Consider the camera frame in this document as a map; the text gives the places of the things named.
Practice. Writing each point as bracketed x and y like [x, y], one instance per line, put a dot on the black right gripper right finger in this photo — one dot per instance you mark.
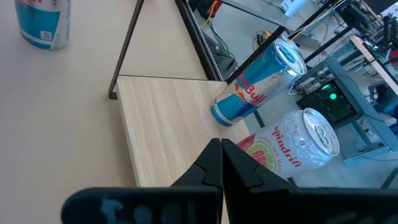
[280, 205]

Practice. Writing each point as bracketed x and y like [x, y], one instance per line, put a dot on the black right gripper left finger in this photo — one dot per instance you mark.
[174, 205]

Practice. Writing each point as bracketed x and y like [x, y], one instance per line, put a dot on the blue silver Red Bull can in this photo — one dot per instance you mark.
[43, 25]
[258, 84]

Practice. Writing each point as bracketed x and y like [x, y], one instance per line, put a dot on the black computer with green light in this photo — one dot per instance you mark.
[329, 102]

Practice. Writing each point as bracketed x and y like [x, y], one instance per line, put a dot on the grey metal table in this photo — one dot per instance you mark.
[357, 99]

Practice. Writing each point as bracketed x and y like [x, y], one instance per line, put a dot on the wooden shelf with black frame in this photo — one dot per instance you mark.
[168, 124]

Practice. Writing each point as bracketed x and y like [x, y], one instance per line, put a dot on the black aluminium table frame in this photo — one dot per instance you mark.
[199, 40]

